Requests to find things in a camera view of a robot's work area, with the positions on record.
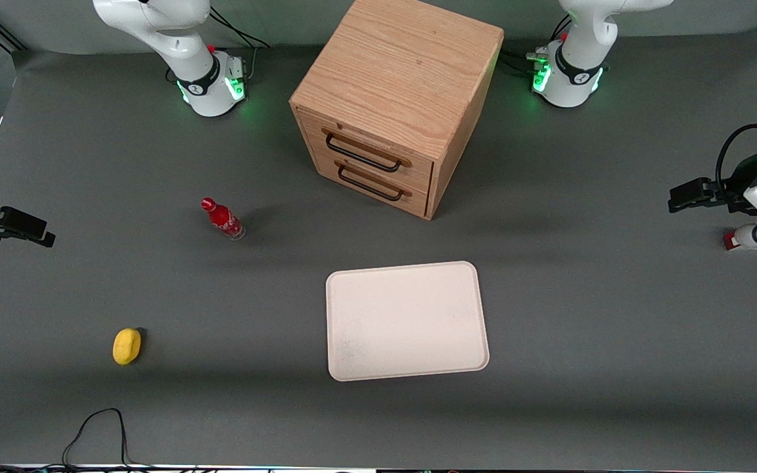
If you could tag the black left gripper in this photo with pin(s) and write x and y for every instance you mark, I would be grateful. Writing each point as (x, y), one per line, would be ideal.
(734, 191)

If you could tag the beige rectangular tray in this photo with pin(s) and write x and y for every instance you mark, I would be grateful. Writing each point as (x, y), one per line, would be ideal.
(405, 322)

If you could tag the yellow lemon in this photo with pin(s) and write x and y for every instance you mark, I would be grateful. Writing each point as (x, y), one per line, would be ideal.
(126, 346)

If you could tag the grey table mat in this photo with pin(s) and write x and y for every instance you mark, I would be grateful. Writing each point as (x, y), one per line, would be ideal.
(615, 328)

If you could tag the red cola bottle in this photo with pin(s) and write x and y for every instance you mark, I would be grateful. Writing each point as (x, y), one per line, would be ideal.
(223, 219)

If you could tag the light wooden drawer cabinet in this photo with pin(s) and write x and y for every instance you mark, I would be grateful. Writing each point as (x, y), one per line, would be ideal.
(405, 72)

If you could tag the wooden drawer front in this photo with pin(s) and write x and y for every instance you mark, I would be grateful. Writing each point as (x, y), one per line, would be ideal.
(372, 148)
(368, 187)

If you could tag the aluminium frame rail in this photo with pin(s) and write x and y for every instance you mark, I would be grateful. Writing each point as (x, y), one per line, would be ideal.
(0, 33)

